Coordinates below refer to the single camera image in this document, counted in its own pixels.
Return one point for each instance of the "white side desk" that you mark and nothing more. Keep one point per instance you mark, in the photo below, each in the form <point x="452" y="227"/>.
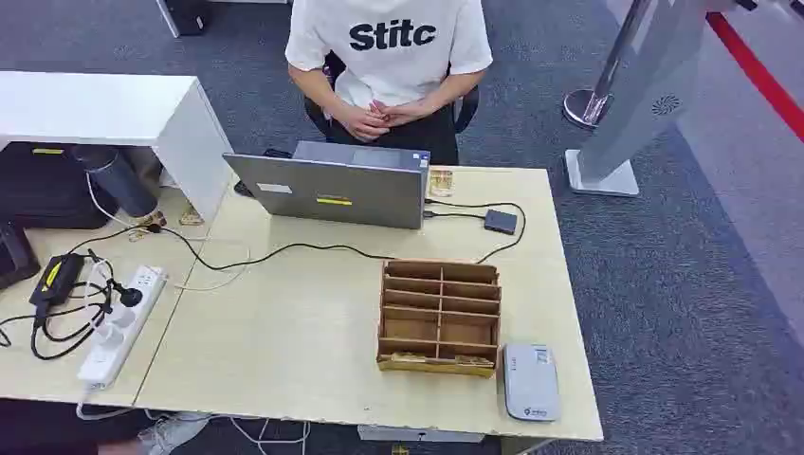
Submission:
<point x="125" y="107"/>

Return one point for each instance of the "black cabinet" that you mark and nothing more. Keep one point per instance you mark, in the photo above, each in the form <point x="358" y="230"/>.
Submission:
<point x="185" y="16"/>

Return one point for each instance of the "grey under-desk bracket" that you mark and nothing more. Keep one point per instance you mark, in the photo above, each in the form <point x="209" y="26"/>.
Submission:
<point x="421" y="434"/>

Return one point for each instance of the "grey card reader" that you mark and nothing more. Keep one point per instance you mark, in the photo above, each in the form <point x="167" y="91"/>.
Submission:
<point x="531" y="383"/>

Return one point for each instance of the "wooden card box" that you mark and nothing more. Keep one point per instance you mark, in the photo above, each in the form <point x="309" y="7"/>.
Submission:
<point x="440" y="314"/>

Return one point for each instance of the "black office chair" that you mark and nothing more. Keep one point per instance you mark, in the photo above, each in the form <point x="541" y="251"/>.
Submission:
<point x="466" y="107"/>

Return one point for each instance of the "gold cards in box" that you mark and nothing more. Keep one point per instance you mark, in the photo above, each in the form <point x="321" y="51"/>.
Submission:
<point x="433" y="361"/>

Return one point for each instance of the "stack of cards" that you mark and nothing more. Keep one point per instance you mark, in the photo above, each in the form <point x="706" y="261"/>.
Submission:
<point x="441" y="182"/>

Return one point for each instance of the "black usb hub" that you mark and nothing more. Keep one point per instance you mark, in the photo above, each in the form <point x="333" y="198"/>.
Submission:
<point x="500" y="222"/>

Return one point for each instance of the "person's right hand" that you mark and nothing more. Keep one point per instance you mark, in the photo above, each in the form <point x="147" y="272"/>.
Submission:
<point x="364" y="124"/>

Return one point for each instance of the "grey laptop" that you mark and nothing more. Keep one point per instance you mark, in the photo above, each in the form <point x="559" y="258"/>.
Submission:
<point x="342" y="191"/>

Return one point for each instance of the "person's left hand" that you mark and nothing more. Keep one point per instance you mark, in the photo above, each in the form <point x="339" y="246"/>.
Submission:
<point x="402" y="114"/>

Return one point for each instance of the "grey standing panel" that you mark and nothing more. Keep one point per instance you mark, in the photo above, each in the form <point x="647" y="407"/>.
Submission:
<point x="641" y="94"/>

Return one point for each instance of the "chrome stanchion post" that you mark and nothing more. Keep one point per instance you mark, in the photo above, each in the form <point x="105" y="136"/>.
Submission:
<point x="590" y="100"/>

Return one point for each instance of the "person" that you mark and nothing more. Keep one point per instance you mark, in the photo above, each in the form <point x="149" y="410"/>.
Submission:
<point x="389" y="69"/>

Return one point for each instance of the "grey shoe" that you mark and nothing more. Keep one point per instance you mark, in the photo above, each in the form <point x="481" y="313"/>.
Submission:
<point x="173" y="430"/>

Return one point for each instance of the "black bag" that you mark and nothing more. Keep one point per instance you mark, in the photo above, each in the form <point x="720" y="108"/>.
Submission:
<point x="44" y="188"/>

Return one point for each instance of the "black plug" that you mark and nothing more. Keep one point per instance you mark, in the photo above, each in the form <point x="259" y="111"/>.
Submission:
<point x="130" y="296"/>

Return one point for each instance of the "white power strip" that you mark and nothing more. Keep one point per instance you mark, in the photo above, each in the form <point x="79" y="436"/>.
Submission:
<point x="122" y="326"/>

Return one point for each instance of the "small gold trinket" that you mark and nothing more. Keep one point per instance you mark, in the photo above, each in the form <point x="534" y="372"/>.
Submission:
<point x="191" y="217"/>
<point x="151" y="223"/>

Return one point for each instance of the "dark cylindrical flask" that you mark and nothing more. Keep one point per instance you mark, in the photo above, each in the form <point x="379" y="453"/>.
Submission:
<point x="119" y="182"/>

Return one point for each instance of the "black power adapter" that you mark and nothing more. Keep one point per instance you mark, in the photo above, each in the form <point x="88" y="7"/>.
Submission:
<point x="56" y="279"/>

